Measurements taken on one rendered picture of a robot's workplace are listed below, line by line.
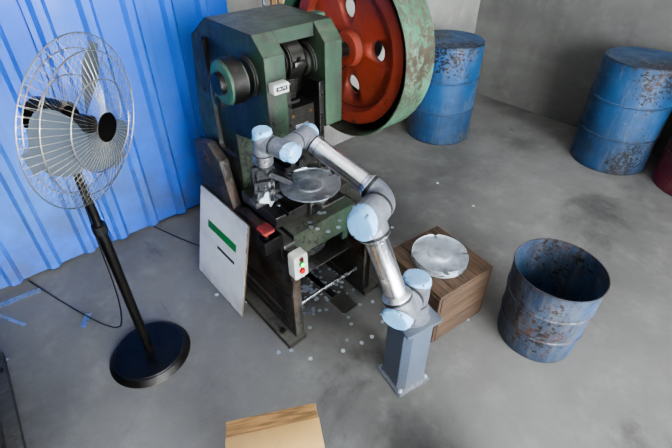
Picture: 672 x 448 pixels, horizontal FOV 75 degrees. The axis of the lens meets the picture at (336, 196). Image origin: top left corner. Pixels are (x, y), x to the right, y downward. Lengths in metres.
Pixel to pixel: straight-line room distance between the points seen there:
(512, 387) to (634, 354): 0.70
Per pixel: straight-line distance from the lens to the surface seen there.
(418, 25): 1.88
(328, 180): 2.11
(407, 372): 2.14
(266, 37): 1.76
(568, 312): 2.25
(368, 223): 1.46
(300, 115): 1.94
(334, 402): 2.23
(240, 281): 2.43
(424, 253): 2.33
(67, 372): 2.66
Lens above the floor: 1.95
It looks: 36 degrees down
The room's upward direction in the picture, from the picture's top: straight up
